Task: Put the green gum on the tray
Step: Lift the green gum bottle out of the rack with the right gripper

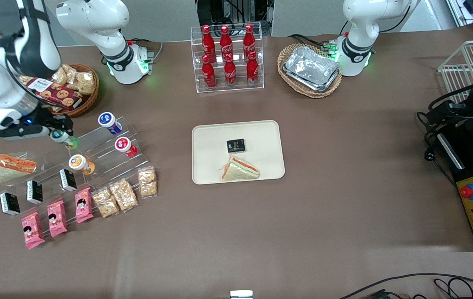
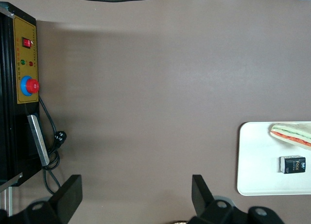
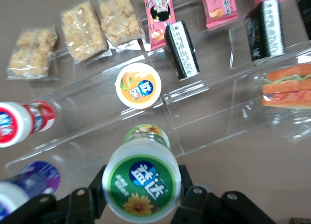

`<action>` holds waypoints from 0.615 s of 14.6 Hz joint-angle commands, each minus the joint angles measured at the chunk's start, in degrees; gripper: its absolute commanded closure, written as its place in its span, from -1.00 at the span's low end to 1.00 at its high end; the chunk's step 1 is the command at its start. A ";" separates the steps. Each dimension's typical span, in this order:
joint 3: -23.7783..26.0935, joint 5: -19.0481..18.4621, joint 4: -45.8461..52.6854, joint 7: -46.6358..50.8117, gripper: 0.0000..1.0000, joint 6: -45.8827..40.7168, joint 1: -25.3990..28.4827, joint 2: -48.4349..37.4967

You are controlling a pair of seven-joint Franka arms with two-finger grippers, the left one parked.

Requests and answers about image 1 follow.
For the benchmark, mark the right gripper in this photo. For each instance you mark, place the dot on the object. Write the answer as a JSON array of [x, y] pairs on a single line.
[[52, 121]]

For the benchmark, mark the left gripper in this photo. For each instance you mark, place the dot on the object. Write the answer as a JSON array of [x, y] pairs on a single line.
[[448, 111]]

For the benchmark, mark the green gum bottle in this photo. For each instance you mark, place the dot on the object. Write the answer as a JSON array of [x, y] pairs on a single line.
[[70, 142]]

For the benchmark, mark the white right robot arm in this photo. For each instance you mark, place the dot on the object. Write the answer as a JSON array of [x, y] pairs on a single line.
[[95, 16]]

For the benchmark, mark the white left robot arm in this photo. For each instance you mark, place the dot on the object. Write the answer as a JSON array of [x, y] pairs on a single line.
[[356, 25]]

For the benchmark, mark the clear acrylic stepped gum stand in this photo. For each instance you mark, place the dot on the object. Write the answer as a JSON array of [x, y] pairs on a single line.
[[95, 143]]

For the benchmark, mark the blue gum bottle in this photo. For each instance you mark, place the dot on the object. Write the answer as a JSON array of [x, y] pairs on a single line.
[[109, 122]]

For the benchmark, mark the red gum bottle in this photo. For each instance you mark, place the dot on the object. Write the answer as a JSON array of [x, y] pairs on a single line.
[[125, 146]]

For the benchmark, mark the aluminium foil tray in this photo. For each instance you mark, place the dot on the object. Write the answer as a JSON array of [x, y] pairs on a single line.
[[311, 68]]

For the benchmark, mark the cream plastic tray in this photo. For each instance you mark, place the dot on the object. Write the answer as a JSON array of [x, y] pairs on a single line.
[[261, 137]]

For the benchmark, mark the red cookie box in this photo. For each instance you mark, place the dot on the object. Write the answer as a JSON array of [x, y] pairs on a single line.
[[60, 94]]

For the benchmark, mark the brown wicker basket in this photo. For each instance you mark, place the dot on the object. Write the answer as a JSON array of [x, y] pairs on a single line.
[[89, 101]]

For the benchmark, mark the clear acrylic stepped snack stand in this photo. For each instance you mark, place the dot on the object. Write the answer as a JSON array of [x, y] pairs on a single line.
[[49, 164]]

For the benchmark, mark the clear bag of biscuits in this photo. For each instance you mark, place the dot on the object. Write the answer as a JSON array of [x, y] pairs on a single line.
[[60, 77], [71, 72], [84, 83]]

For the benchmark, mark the small black white box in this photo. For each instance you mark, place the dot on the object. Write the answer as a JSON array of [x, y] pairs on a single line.
[[68, 180], [35, 192], [10, 204]]

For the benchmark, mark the clear bag nut brittle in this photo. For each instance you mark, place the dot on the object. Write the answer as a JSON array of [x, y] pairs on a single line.
[[105, 203], [123, 195], [148, 182], [25, 79]]

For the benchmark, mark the wrapped triangle sandwich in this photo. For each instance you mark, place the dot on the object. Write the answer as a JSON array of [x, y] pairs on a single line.
[[238, 170], [12, 168]]

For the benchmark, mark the pink snack pack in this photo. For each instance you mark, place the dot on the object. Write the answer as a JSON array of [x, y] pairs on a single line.
[[57, 219], [84, 205], [33, 230]]

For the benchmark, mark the red cola bottle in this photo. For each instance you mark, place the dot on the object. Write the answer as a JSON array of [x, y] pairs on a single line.
[[248, 39], [225, 41], [230, 72], [252, 70], [207, 41], [209, 74]]

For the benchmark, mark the light wicker basket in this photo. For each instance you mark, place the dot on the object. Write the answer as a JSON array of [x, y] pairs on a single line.
[[290, 83]]

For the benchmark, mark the black box gold print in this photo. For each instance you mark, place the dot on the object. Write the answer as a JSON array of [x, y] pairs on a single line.
[[236, 145]]

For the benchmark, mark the clear acrylic bottle rack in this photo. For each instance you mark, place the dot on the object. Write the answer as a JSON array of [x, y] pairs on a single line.
[[239, 89]]

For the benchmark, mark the small silver block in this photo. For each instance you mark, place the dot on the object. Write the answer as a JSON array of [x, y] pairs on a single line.
[[241, 294]]

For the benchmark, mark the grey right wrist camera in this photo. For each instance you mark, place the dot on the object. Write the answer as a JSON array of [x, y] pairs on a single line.
[[24, 132]]

